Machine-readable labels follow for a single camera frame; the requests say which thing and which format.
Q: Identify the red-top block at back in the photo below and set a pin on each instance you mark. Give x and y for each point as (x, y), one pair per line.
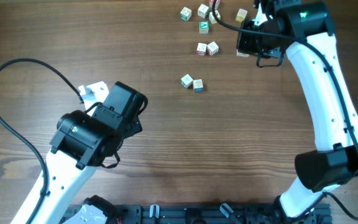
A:
(216, 2)

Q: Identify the green-letter block far left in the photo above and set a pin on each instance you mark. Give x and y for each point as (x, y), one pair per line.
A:
(185, 14)

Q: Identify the white block green side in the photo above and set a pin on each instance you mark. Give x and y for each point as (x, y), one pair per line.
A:
(203, 11)

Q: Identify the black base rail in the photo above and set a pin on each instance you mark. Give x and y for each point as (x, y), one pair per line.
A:
(248, 214)

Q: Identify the blue-sided bee block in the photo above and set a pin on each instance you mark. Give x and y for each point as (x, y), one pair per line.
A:
(198, 85)

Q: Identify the red A block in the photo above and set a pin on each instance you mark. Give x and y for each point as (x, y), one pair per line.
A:
(201, 49)

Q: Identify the green Y block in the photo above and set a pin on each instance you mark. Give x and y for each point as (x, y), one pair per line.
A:
(204, 27)

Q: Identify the plain picture block beside A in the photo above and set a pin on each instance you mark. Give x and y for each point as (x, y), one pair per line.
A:
(212, 48)

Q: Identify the red-edged block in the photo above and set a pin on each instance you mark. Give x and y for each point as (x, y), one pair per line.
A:
(187, 81)

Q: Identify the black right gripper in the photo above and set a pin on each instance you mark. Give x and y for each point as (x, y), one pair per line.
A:
(247, 46)

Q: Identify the red M block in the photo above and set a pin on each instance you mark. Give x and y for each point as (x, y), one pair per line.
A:
(240, 54)

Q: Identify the yellow block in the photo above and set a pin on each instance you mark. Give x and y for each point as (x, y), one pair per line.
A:
(241, 15)

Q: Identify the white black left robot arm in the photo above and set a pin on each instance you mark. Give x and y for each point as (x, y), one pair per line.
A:
(84, 138)

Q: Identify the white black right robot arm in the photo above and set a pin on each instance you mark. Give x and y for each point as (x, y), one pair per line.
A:
(304, 34)

